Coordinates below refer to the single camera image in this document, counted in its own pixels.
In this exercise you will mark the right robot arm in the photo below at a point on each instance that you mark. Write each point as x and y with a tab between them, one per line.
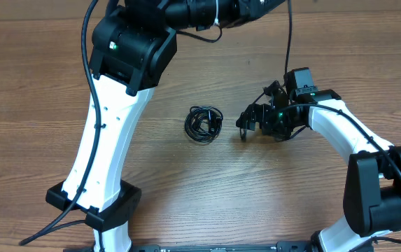
372	192

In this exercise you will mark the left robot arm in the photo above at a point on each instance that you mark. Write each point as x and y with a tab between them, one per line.
132	46

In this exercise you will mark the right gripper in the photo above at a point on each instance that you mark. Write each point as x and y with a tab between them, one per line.
264	111

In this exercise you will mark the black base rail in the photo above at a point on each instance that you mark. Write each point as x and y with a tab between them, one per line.
217	248

